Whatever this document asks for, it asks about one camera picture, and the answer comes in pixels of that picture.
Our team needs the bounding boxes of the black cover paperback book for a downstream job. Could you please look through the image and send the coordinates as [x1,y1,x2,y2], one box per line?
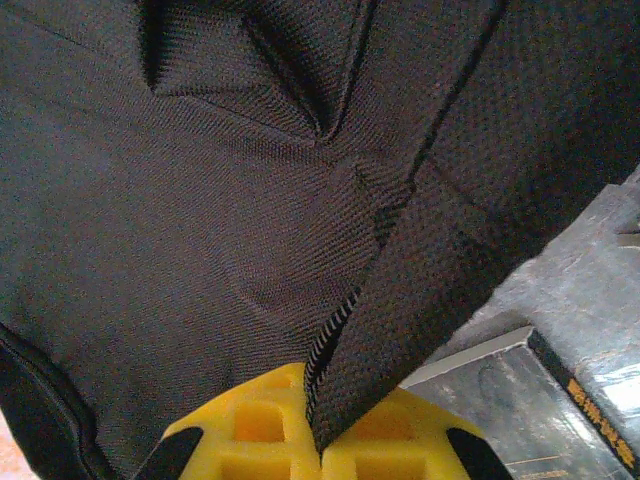
[399,324,640,480]

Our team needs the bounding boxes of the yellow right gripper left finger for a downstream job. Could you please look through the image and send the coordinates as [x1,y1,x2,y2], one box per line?
[132,362,324,480]

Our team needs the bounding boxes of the black fabric backpack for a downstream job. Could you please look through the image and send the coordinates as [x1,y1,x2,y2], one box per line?
[0,0,640,480]

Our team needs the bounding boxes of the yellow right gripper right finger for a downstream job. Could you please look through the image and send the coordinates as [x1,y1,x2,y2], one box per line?
[319,387,516,480]

